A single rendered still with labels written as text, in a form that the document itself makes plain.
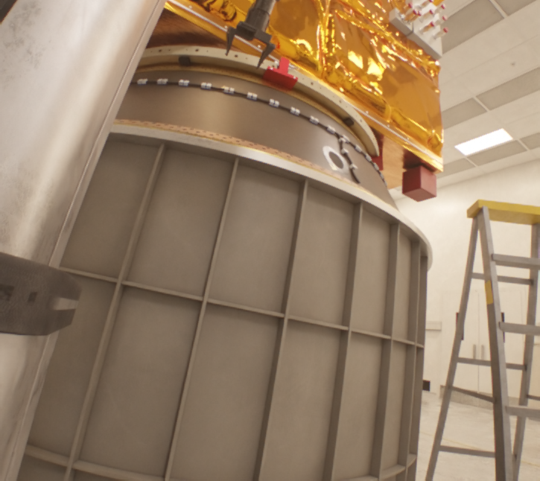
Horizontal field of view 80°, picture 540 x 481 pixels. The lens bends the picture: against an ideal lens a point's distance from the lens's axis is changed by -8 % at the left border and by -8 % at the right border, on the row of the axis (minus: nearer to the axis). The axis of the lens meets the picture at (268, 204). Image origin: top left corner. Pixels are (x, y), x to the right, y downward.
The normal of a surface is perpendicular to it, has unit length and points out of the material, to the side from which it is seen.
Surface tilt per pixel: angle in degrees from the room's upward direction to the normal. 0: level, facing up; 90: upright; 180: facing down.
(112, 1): 90
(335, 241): 90
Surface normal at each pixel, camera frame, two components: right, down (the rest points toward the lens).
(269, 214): 0.32, -0.30
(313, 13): 0.56, -0.25
